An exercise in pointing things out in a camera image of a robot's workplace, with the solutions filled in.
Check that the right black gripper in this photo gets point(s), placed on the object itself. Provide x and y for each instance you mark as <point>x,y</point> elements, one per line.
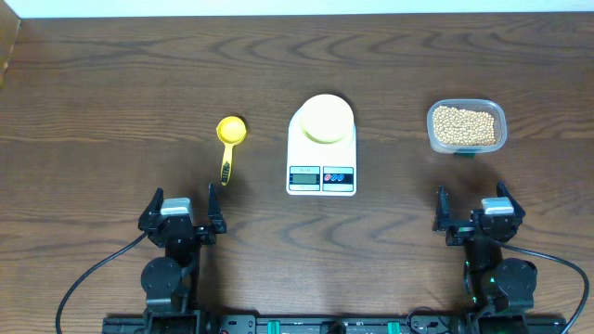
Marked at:
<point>442,219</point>

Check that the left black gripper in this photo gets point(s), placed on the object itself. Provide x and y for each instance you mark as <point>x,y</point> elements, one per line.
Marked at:
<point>205,237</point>

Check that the yellow measuring scoop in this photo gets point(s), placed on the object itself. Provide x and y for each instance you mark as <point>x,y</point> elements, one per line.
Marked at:
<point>231,131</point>

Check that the yellow bowl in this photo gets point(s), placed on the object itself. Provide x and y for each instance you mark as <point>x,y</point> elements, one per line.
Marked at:
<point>326,119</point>

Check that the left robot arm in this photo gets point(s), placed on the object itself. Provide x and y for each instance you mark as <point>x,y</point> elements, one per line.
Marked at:
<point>169,280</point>

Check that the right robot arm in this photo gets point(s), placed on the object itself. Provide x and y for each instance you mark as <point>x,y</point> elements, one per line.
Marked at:
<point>502,289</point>

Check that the white digital kitchen scale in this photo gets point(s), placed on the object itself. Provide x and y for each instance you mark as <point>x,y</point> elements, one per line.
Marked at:
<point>315,169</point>

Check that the clear plastic container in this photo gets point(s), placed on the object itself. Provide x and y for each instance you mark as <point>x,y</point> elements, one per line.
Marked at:
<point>501,130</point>

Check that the soybeans in container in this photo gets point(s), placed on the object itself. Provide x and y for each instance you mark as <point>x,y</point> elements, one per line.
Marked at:
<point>463,127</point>

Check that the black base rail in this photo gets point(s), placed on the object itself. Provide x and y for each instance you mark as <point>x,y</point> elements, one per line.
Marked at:
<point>250,324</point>

